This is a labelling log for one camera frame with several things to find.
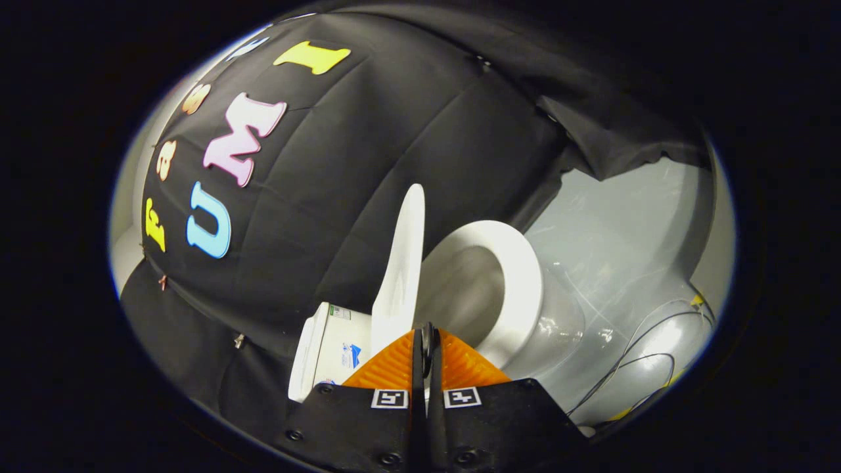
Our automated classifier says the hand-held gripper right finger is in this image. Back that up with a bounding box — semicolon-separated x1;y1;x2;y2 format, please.
427;325;592;473

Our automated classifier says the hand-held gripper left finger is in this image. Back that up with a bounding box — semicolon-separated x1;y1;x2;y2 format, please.
273;328;428;473

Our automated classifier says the white toilet tank lid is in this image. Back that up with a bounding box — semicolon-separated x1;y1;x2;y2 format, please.
288;302;329;403

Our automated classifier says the white ceramic toilet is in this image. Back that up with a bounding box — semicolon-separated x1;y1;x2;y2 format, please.
288;220;587;405

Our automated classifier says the white toilet seat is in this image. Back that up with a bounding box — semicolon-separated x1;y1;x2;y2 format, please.
420;220;545;369

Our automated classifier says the black backdrop cloth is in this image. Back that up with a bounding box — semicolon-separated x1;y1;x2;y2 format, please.
118;7;714;428

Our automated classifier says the thin grey floor cable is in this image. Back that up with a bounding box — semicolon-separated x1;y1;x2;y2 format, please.
568;296;717;428

